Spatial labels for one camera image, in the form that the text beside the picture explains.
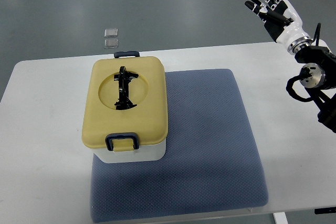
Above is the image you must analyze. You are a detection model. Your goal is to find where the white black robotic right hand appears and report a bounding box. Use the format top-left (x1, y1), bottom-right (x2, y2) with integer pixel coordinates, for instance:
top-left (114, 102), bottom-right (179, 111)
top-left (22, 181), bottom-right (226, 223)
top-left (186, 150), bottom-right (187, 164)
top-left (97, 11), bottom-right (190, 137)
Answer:
top-left (245, 0), bottom-right (312, 55)

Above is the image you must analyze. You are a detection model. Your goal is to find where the yellow storage box lid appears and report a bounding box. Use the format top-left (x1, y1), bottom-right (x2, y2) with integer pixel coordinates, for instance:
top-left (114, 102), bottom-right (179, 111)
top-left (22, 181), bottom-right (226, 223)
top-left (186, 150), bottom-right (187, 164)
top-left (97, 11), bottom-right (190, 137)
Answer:
top-left (82, 56), bottom-right (168, 152)

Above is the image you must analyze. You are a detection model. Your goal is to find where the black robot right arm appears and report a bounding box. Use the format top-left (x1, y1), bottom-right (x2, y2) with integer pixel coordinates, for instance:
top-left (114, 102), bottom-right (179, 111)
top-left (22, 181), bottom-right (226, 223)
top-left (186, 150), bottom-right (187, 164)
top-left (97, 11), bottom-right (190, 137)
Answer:
top-left (286, 46), bottom-right (335, 132)

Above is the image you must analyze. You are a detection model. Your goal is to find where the white storage box base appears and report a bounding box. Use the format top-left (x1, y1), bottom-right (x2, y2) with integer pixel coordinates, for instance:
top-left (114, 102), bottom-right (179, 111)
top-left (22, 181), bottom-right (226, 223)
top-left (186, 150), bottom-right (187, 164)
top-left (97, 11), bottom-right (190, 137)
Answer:
top-left (92, 139), bottom-right (166, 164)

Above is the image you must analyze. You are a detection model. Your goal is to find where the blue grey fabric cushion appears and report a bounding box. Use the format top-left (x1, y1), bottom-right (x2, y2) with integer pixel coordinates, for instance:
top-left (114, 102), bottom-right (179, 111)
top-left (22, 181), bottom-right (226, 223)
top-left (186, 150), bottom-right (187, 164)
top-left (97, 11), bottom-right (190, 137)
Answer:
top-left (90, 69), bottom-right (268, 223)

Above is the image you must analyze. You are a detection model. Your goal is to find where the black table control panel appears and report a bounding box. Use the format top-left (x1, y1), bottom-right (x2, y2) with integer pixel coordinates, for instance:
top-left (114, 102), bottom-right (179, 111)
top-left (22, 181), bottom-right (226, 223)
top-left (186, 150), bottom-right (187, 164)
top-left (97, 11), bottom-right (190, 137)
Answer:
top-left (314, 207), bottom-right (336, 215)

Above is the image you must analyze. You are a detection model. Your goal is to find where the white table leg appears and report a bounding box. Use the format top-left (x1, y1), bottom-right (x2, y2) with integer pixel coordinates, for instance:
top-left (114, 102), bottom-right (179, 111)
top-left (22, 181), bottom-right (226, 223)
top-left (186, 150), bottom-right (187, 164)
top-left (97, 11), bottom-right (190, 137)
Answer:
top-left (273, 212), bottom-right (289, 224)

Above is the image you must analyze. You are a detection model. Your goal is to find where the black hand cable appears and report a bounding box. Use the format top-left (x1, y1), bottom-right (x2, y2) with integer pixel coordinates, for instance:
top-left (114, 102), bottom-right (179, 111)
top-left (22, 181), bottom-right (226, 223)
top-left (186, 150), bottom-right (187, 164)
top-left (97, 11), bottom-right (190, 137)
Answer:
top-left (311, 23), bottom-right (322, 46)

